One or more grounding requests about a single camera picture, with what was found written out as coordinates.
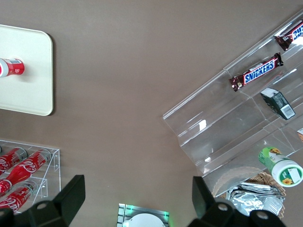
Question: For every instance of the small dark green box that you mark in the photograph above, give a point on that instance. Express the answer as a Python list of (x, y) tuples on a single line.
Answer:
[(278, 102)]

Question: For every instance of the red cola bottle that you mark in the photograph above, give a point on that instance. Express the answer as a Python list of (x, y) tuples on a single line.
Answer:
[(11, 157), (16, 197), (26, 166)]

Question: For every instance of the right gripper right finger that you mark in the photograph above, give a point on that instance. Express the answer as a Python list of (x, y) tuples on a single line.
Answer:
[(206, 208)]

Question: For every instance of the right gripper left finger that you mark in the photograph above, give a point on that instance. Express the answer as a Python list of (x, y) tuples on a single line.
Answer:
[(68, 201)]

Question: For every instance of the printed cardboard carton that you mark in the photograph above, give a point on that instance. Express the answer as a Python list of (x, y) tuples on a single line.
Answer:
[(300, 134)]

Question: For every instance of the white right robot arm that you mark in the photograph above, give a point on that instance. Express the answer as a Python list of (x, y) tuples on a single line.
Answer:
[(144, 218)]

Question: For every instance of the clear acrylic bottle rack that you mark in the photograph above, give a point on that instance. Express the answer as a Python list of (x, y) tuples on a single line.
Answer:
[(55, 163)]

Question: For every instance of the Snickers chocolate bar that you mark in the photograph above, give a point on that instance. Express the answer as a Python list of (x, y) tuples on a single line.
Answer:
[(256, 72), (292, 35)]

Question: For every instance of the silver foil bag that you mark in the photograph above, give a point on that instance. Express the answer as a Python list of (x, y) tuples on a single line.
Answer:
[(255, 203), (260, 186)]

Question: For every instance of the beige plastic tray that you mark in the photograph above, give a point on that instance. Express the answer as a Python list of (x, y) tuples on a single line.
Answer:
[(28, 94)]

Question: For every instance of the green white capped bottle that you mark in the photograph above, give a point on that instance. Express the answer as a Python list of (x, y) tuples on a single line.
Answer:
[(281, 165)]

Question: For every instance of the red white yogurt cup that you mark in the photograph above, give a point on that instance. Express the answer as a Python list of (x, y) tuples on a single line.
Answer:
[(13, 67)]

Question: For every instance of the clear acrylic stepped display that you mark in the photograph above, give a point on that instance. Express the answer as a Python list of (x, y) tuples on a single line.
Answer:
[(213, 132)]

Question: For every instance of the light wicker basket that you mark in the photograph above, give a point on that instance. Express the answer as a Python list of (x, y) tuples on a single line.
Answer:
[(260, 177)]

